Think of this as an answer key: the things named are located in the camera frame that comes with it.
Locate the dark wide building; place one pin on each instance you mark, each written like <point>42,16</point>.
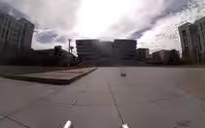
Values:
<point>106,51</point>

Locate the pale lamp pole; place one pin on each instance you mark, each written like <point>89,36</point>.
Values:
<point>69,53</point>

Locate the low building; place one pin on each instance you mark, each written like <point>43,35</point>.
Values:
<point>53,56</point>
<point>161,56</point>

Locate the grey concrete slab plaza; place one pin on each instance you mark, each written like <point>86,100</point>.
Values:
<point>140,96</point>

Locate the raised paved platform with kerb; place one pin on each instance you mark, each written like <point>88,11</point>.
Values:
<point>53,76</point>

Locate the robot's own part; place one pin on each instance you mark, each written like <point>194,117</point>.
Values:
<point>125,126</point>
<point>67,124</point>

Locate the grey multi-storey building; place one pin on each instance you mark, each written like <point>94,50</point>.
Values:
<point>8,36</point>
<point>198,40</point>

